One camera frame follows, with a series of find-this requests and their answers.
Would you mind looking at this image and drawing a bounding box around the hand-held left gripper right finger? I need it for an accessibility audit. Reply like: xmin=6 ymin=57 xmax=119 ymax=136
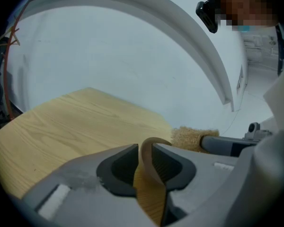
xmin=151 ymin=142 xmax=242 ymax=226

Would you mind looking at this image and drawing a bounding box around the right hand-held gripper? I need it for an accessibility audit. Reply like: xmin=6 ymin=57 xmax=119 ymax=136
xmin=200 ymin=122 xmax=279 ymax=157

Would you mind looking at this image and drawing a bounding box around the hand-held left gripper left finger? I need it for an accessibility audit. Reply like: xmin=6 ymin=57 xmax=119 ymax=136
xmin=21 ymin=143 xmax=160 ymax=227

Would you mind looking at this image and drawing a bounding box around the wooden bowl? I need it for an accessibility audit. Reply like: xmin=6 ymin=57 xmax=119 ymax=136
xmin=132 ymin=137 xmax=173 ymax=226

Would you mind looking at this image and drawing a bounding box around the red coat rack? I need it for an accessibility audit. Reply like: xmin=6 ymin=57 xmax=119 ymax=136
xmin=3 ymin=0 xmax=42 ymax=120

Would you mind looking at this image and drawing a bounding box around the person's head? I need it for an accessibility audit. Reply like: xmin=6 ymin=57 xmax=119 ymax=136
xmin=215 ymin=0 xmax=282 ymax=28

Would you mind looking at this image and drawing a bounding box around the thin wall cable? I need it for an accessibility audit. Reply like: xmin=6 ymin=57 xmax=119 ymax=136
xmin=223 ymin=93 xmax=243 ymax=132

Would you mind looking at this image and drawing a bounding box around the green white wall poster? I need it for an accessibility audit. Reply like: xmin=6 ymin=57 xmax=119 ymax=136
xmin=236 ymin=64 xmax=244 ymax=95

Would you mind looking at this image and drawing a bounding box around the black head-mounted camera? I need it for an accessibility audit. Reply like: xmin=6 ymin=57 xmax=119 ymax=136
xmin=195 ymin=0 xmax=220 ymax=34

